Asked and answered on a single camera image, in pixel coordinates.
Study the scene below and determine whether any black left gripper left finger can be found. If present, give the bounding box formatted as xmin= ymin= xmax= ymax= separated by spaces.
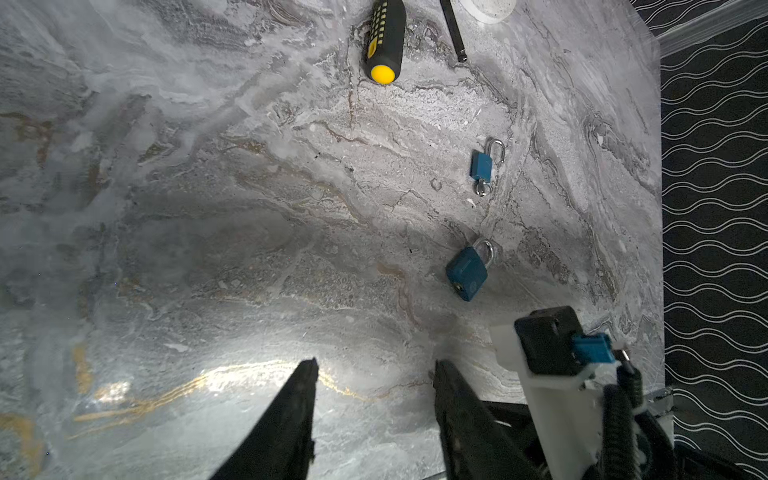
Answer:
xmin=212 ymin=358 xmax=319 ymax=479

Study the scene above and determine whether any black yellow screwdriver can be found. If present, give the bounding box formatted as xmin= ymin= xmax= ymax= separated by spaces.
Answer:
xmin=364 ymin=0 xmax=407 ymax=85

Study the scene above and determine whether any large blue padlock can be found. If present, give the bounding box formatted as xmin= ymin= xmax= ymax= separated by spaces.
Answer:
xmin=445 ymin=238 xmax=496 ymax=302

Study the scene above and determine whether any white tape roll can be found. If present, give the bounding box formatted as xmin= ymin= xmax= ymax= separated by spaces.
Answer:
xmin=460 ymin=0 xmax=517 ymax=25

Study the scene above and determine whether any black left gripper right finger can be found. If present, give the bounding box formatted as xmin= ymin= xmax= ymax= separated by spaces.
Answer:
xmin=433 ymin=360 xmax=543 ymax=479

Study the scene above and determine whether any small blue padlock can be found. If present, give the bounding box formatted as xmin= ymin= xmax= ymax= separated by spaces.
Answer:
xmin=469 ymin=137 xmax=506 ymax=186

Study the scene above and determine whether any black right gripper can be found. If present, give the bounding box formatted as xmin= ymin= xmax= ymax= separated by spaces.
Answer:
xmin=482 ymin=400 xmax=546 ymax=474

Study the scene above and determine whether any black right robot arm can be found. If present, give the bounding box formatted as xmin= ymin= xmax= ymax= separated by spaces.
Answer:
xmin=482 ymin=360 xmax=747 ymax=479

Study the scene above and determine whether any black hex key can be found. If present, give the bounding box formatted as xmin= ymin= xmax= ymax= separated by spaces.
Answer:
xmin=440 ymin=0 xmax=467 ymax=63

